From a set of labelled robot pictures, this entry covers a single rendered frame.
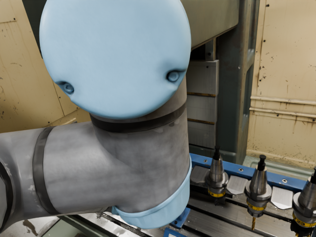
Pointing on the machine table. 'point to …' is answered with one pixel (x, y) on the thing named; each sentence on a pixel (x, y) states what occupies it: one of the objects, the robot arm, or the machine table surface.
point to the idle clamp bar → (208, 190)
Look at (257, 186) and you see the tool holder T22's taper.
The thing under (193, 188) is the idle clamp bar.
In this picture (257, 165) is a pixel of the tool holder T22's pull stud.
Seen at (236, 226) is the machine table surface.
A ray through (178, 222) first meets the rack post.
